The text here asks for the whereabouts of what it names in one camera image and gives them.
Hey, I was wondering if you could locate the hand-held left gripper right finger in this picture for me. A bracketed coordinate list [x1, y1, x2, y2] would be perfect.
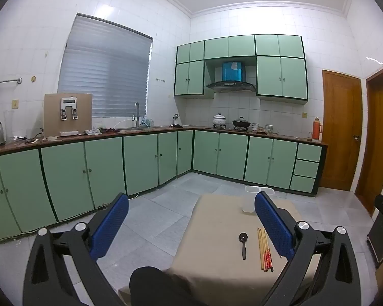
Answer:
[255, 190, 379, 306]

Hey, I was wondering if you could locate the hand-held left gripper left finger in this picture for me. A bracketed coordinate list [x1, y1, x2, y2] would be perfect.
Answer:
[22, 193, 130, 306]

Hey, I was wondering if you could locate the red patterned wooden chopstick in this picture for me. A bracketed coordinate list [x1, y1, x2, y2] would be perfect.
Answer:
[262, 229, 270, 272]
[264, 236, 274, 272]

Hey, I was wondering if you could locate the white two-compartment utensil holder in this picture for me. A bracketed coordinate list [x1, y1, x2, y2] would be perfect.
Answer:
[242, 185, 275, 213]

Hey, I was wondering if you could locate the green drawer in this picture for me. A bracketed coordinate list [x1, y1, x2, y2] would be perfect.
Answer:
[293, 159, 320, 179]
[290, 175, 316, 194]
[296, 143, 322, 163]

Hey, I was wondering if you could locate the beige tablecloth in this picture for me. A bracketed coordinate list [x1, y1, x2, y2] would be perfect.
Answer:
[118, 194, 316, 306]

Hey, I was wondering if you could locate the green base cabinet unit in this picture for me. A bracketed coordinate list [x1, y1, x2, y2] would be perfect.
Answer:
[0, 129, 328, 241]

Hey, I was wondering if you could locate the person's dark trouser leg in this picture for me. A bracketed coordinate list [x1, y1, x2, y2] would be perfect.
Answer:
[129, 266, 200, 306]

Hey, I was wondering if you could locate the orange thermos flask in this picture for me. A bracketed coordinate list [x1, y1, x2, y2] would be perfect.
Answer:
[312, 117, 323, 141]

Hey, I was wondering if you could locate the gas stove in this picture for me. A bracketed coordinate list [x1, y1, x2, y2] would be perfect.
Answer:
[207, 124, 253, 132]

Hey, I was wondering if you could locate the steel kitchen faucet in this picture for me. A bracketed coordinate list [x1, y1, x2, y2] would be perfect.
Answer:
[131, 102, 141, 129]

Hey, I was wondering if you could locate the dark brown kitchen countertop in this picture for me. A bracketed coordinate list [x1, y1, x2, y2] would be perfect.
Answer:
[0, 127, 328, 157]

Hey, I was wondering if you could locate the brown backing board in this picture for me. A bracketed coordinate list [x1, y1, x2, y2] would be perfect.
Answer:
[44, 93, 93, 138]

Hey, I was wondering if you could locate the white water purifier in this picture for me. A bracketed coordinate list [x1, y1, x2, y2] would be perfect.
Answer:
[60, 98, 79, 121]

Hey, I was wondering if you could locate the clear plastic jug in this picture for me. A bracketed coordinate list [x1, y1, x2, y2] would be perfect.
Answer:
[4, 111, 15, 142]

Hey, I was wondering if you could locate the black range hood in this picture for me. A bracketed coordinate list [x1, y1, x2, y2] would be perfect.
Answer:
[206, 61, 257, 93]

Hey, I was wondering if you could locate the grey window blind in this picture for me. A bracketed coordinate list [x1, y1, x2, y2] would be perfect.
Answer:
[58, 13, 154, 119]

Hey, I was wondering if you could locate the wooden door with handle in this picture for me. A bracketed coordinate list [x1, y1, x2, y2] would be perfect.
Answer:
[321, 69, 363, 192]

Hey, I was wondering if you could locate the green wall cabinet unit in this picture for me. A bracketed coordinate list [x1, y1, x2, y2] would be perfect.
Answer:
[174, 34, 308, 105]

